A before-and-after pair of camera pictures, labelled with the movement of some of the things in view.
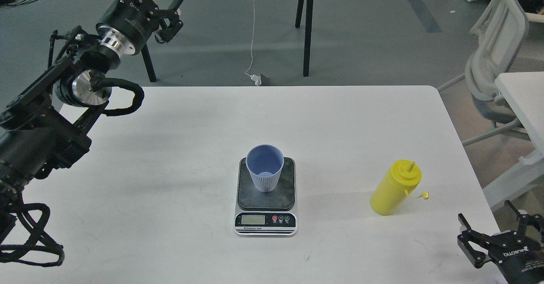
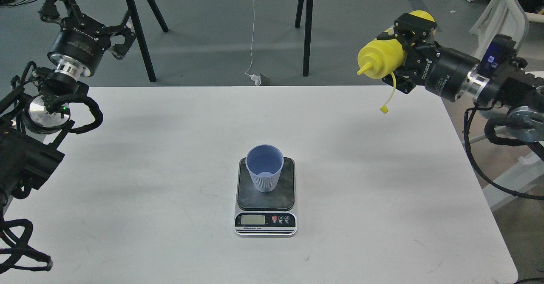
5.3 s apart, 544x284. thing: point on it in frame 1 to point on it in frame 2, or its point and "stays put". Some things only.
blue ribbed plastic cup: x=264 y=163 stays put
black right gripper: x=521 y=260 to x=444 y=72
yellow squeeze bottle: x=390 y=191 to x=384 y=58
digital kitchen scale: x=270 y=214 stays put
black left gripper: x=132 y=19 to x=79 y=36
